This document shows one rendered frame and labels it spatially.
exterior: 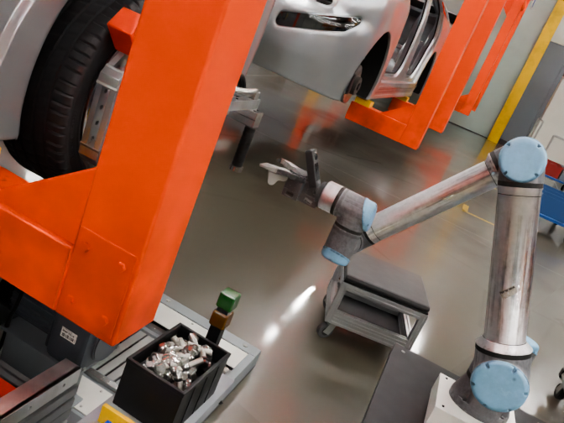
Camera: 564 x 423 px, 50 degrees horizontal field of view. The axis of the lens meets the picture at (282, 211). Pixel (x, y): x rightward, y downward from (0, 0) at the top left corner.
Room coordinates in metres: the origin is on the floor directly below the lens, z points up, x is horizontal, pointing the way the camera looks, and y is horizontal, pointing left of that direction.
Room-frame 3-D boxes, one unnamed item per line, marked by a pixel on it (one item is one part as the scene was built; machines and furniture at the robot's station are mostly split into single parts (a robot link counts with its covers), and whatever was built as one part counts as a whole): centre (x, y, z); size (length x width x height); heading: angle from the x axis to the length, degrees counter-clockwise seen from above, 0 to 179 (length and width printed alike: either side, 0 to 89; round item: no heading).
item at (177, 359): (1.07, 0.08, 0.51); 0.20 x 0.14 x 0.13; 164
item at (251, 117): (1.85, 0.22, 0.93); 0.09 x 0.05 x 0.05; 75
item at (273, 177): (1.76, 0.07, 0.80); 0.09 x 0.03 x 0.06; 109
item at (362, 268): (2.58, -0.55, 0.17); 0.43 x 0.36 x 0.34; 91
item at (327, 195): (1.77, -0.12, 0.81); 0.10 x 0.05 x 0.09; 165
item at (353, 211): (1.74, -0.20, 0.80); 0.12 x 0.09 x 0.10; 75
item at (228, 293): (1.23, 0.04, 0.64); 0.04 x 0.04 x 0.04; 75
